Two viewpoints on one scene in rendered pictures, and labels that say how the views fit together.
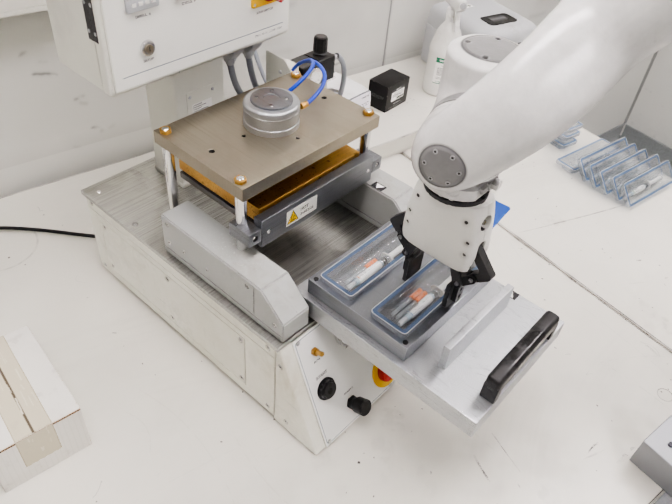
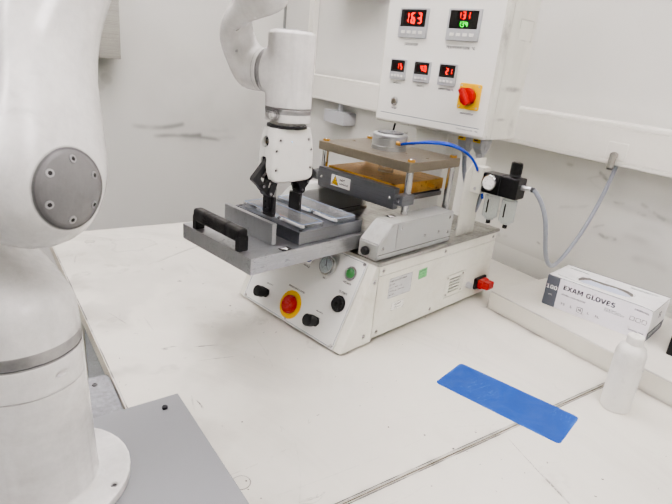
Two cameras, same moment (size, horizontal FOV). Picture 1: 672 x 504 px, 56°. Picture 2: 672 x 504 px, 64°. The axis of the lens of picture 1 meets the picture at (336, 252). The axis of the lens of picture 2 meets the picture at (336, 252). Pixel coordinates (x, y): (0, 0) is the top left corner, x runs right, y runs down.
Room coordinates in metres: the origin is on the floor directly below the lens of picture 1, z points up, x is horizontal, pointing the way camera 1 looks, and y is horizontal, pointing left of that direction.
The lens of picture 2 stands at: (0.81, -1.12, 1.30)
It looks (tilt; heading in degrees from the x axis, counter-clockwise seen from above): 20 degrees down; 96
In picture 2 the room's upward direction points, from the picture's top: 6 degrees clockwise
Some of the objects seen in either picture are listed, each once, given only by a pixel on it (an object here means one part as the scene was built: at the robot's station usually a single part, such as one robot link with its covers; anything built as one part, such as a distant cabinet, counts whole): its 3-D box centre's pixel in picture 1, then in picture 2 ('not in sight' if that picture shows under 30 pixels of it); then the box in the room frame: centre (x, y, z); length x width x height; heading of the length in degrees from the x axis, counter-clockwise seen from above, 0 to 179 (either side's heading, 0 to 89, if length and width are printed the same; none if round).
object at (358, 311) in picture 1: (402, 280); (297, 218); (0.62, -0.09, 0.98); 0.20 x 0.17 x 0.03; 142
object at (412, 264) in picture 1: (407, 253); (300, 194); (0.62, -0.09, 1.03); 0.03 x 0.03 x 0.07; 52
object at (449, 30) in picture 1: (447, 45); not in sight; (1.54, -0.22, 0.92); 0.09 x 0.08 x 0.25; 21
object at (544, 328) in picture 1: (521, 354); (219, 228); (0.51, -0.24, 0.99); 0.15 x 0.02 x 0.04; 142
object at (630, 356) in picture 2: not in sight; (625, 372); (1.25, -0.23, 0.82); 0.05 x 0.05 x 0.14
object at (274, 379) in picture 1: (280, 260); (377, 264); (0.79, 0.09, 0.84); 0.53 x 0.37 x 0.17; 52
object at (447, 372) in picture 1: (428, 304); (279, 227); (0.59, -0.13, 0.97); 0.30 x 0.22 x 0.08; 52
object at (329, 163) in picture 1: (275, 146); (388, 168); (0.79, 0.10, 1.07); 0.22 x 0.17 x 0.10; 142
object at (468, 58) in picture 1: (475, 109); (288, 68); (0.59, -0.13, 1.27); 0.09 x 0.08 x 0.13; 159
